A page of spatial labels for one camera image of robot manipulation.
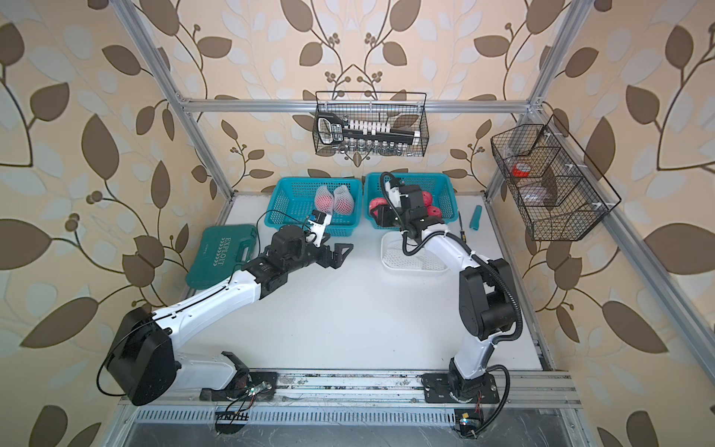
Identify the black handled screwdriver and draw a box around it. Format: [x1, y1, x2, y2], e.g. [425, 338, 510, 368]
[458, 212, 465, 236]

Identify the row of glass vials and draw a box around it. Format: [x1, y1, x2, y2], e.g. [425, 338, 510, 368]
[336, 142, 425, 158]

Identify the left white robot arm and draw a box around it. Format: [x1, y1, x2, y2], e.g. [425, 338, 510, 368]
[101, 225, 354, 406]

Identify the red tape roll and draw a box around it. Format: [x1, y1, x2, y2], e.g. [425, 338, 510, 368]
[511, 162, 532, 179]

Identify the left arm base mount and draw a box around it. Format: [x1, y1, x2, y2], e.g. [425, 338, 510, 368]
[199, 351, 279, 402]

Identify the back black wire basket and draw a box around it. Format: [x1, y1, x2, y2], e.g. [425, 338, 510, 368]
[312, 89, 429, 160]

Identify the black white tool set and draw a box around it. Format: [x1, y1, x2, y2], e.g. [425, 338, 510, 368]
[315, 114, 423, 145]

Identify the left teal plastic basket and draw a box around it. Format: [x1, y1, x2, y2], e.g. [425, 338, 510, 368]
[264, 177, 362, 238]

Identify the side black wire basket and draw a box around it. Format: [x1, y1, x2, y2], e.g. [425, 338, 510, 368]
[491, 115, 622, 242]

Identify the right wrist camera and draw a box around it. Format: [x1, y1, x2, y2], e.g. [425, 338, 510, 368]
[387, 186, 402, 209]

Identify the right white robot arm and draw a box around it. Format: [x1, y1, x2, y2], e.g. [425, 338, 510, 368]
[370, 172, 523, 393]

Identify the white plastic tub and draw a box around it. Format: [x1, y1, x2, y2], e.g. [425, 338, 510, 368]
[381, 232, 449, 276]

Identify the teal plastic basket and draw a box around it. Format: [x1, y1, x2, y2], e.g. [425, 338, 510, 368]
[264, 177, 362, 238]
[363, 172, 458, 229]

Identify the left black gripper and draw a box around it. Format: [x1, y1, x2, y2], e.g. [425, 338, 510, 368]
[282, 230, 353, 276]

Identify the right teal plastic basket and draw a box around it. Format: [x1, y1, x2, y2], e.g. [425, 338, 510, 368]
[363, 172, 458, 229]

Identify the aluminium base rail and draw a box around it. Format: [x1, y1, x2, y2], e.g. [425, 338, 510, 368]
[152, 369, 583, 409]

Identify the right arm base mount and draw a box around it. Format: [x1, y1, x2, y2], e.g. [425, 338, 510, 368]
[421, 368, 500, 404]

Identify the green plastic tool case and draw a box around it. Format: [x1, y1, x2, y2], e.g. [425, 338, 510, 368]
[185, 225, 258, 291]

